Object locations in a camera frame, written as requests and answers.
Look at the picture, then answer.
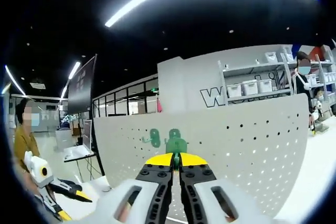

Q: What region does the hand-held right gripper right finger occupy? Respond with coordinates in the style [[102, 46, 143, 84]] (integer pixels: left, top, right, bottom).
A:
[[179, 152, 277, 224]]

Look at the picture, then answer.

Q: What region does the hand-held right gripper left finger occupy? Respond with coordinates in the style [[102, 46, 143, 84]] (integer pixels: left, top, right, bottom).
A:
[[86, 152, 175, 224]]

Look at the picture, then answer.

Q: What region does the white perforated mounting plate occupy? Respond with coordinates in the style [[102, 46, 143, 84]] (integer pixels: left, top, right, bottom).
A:
[[93, 92, 310, 221]]

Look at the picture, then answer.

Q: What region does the green hook assembly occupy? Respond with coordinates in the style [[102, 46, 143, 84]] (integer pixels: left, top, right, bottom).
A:
[[167, 128, 182, 141], [141, 128, 161, 149], [164, 136, 190, 173]]

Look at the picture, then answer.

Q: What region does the open laptop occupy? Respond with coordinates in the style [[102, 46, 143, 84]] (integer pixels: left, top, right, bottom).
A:
[[64, 119, 96, 162]]

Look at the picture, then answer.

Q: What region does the ceiling air vent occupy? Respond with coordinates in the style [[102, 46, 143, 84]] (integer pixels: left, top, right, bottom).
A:
[[29, 81, 47, 90]]

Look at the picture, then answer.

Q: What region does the large black display screen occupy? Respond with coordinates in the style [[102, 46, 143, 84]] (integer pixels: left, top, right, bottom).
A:
[[67, 55, 97, 114]]

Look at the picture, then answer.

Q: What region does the short ceiling light strip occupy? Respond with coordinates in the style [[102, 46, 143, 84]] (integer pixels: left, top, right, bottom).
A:
[[68, 61, 81, 80]]

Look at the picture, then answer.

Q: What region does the grey metal shelving rack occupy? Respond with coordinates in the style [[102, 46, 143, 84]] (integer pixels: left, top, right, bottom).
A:
[[217, 45, 336, 105]]

